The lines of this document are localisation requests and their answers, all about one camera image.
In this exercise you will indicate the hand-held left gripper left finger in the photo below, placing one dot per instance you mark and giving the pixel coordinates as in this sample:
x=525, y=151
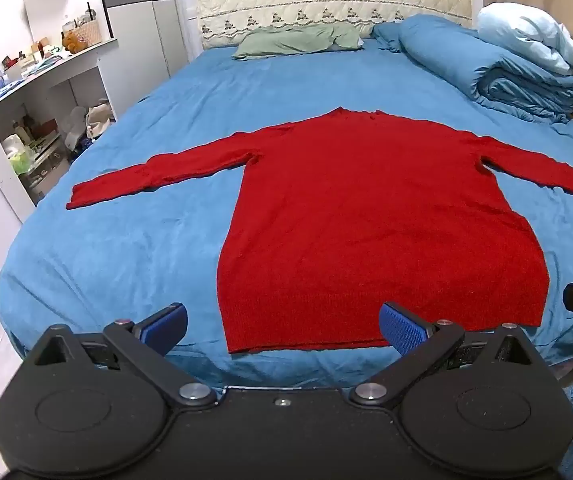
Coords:
x=164, y=325

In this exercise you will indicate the red knit sweater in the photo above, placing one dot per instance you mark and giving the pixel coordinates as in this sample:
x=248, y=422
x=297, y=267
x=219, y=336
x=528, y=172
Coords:
x=376, y=220

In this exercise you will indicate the green pillow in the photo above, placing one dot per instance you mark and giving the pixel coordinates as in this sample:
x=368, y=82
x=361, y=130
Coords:
x=291, y=40

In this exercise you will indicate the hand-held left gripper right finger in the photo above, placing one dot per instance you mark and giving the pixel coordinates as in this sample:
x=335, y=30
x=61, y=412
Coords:
x=402, y=329

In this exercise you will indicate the light blue pillow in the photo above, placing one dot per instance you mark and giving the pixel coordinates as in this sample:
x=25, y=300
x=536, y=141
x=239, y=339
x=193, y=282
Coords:
x=526, y=30

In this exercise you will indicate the folded blue duvet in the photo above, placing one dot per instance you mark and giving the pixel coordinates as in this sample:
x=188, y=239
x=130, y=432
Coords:
x=491, y=70

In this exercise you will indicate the bed with blue sheet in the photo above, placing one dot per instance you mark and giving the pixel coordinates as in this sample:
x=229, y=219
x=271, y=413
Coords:
x=166, y=240

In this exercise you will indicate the white desk with shelves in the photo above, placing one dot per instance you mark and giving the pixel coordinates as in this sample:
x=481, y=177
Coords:
x=41, y=77

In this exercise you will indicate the brown teddy bear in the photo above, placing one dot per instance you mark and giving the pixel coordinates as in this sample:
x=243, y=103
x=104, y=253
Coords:
x=72, y=42

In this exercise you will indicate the grey white wardrobe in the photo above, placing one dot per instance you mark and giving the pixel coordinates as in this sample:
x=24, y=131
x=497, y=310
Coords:
x=136, y=20

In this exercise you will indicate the wicker basket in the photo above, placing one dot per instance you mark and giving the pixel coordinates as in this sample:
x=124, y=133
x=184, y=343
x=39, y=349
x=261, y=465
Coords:
x=89, y=32

